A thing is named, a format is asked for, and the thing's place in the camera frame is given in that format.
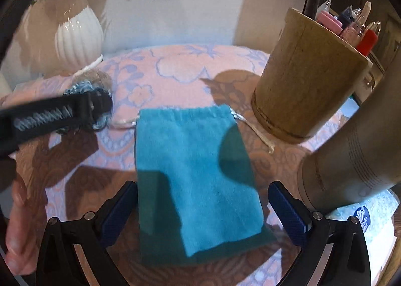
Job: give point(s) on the person's left hand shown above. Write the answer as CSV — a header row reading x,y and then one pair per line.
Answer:
x,y
25,226

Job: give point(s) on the red pen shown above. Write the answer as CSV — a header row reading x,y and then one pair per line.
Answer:
x,y
368,40

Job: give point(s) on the white ribbed vase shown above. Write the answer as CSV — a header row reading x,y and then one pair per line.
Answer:
x,y
80,38

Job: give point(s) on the blue pen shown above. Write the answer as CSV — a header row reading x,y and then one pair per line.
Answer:
x,y
346,16

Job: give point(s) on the beige pen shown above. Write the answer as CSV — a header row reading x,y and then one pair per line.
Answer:
x,y
366,12

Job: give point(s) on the tall beige bottle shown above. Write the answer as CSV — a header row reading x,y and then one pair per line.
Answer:
x,y
354,154

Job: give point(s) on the white tissue pack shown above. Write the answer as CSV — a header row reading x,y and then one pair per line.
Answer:
x,y
369,220

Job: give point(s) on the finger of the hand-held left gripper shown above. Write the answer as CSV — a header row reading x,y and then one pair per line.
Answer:
x,y
94,107

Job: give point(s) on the pink eraser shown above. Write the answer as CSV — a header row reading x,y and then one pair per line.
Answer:
x,y
329,21

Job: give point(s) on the wooden pen holder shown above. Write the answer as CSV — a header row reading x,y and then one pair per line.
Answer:
x,y
310,79

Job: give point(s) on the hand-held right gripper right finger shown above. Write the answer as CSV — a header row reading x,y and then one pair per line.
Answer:
x,y
288,214

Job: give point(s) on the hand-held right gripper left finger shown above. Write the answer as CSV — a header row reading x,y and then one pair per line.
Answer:
x,y
116,214

